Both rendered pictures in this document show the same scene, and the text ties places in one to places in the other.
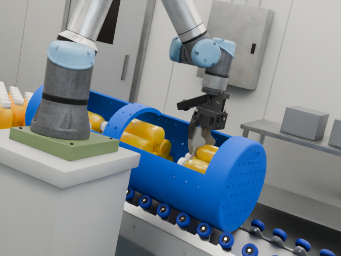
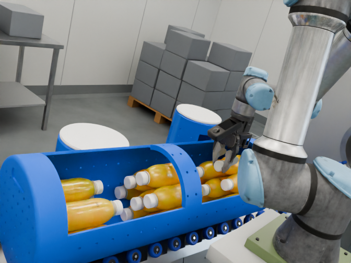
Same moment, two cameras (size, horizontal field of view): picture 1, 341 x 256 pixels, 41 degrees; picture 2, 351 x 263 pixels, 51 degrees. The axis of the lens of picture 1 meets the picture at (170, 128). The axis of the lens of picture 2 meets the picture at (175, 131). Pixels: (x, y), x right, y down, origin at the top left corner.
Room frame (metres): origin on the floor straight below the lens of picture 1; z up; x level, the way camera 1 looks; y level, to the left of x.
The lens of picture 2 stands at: (1.39, 1.08, 1.66)
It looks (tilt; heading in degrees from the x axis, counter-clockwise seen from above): 21 degrees down; 280
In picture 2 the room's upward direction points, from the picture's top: 17 degrees clockwise
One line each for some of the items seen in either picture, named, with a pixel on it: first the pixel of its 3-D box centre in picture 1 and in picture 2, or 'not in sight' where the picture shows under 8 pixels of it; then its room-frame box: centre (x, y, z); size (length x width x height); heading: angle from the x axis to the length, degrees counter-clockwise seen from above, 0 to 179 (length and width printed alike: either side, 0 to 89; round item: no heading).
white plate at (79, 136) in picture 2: not in sight; (95, 138); (1.93, -0.18, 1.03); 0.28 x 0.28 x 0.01
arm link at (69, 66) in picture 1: (69, 68); (327, 192); (1.17, 0.28, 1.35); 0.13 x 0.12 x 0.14; 15
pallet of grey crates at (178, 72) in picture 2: not in sight; (187, 80); (2.32, -3.70, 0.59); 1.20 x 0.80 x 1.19; 155
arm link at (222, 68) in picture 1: (219, 57); (252, 85); (1.41, -0.10, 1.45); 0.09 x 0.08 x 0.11; 105
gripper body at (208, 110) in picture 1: (210, 109); (236, 130); (1.41, -0.11, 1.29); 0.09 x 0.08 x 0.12; 55
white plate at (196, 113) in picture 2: not in sight; (199, 114); (1.67, -0.98, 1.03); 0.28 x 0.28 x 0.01
